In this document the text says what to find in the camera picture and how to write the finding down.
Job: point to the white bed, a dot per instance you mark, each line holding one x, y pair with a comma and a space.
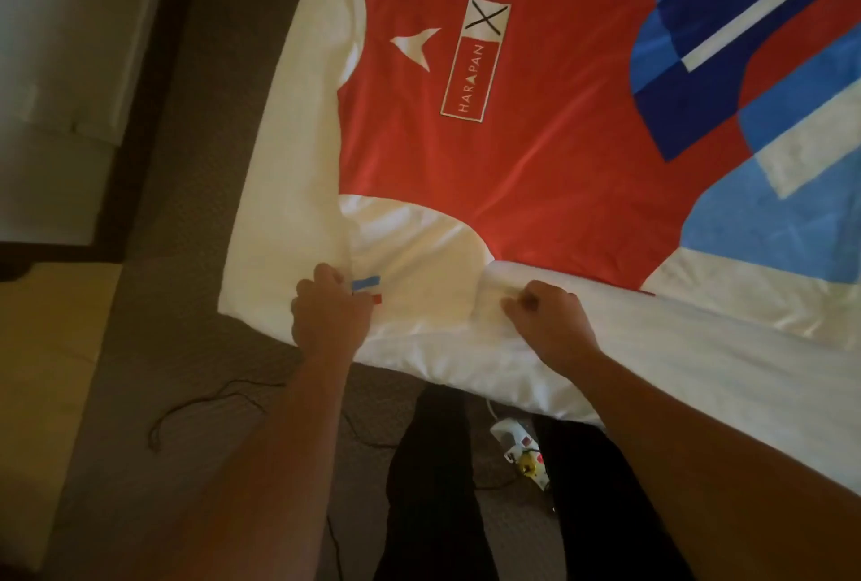
283, 170

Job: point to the person's left hand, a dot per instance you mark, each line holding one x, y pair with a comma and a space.
334, 316

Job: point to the person's leg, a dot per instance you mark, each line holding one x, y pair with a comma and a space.
606, 507
437, 493

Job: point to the red blue white jersey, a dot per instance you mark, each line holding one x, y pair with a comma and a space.
565, 130

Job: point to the person's right leg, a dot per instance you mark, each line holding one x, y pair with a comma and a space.
606, 507

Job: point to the white power strip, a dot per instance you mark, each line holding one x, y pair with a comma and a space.
522, 450

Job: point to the person's left leg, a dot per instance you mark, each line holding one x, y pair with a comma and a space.
437, 493

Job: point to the person's right hand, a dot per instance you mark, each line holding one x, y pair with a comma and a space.
554, 329

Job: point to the person's right forearm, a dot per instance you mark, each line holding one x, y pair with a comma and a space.
727, 480

